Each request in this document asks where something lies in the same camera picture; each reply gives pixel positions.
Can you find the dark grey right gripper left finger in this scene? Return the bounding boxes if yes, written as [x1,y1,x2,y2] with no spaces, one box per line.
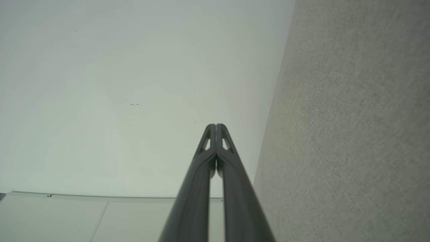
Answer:
[158,124,216,242]

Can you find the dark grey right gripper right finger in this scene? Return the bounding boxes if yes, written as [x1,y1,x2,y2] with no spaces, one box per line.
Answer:
[216,124,276,242]

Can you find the grey fabric sofa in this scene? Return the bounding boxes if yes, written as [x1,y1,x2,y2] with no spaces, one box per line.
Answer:
[253,0,430,242]

